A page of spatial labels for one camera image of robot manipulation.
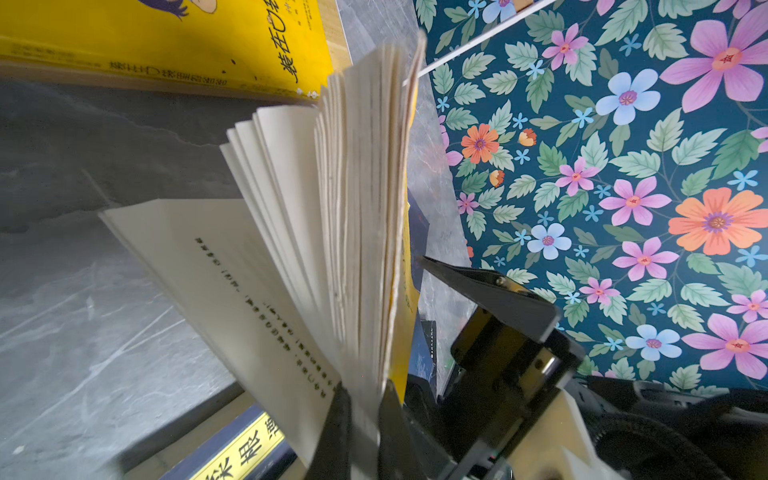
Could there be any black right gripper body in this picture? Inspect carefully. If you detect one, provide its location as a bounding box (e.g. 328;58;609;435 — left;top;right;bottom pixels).
419;257;585;479

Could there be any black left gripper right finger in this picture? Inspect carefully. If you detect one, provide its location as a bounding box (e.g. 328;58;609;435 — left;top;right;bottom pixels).
377;380;426;480

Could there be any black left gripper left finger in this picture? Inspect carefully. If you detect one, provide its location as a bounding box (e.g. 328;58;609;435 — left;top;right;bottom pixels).
304;383;353;480

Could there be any yellow cartoon cover book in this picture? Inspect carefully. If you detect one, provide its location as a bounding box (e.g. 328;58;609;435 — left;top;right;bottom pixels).
101;43;424;463

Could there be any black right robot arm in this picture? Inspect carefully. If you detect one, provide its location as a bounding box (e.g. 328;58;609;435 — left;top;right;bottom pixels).
421;257;767;479

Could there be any blue book in middle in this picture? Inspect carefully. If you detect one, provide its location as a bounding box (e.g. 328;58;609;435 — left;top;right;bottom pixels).
123;393;297;479

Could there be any yellow book under shelf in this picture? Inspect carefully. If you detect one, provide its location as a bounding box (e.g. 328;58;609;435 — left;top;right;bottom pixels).
1;0;334;102

